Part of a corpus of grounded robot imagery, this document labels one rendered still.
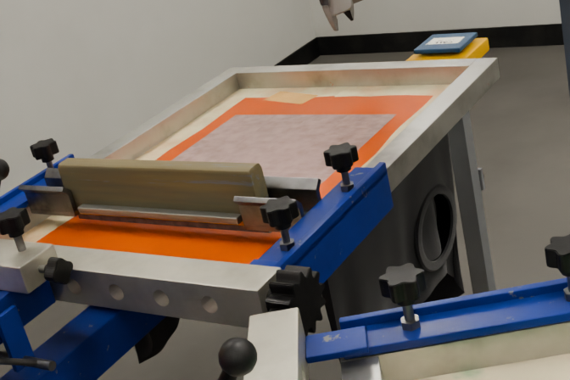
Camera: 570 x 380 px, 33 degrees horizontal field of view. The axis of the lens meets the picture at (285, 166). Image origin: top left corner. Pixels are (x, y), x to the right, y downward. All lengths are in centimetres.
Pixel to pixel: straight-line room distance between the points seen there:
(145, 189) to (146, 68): 304
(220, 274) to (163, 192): 34
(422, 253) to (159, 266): 64
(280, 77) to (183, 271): 90
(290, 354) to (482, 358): 20
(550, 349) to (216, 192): 53
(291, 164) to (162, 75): 300
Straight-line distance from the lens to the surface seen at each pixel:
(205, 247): 133
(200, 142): 173
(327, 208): 124
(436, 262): 169
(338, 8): 177
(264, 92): 193
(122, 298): 115
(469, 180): 205
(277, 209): 112
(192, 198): 134
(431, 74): 176
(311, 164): 151
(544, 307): 97
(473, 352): 96
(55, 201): 151
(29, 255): 115
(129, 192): 141
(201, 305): 106
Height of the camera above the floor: 152
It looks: 22 degrees down
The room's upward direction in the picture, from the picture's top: 13 degrees counter-clockwise
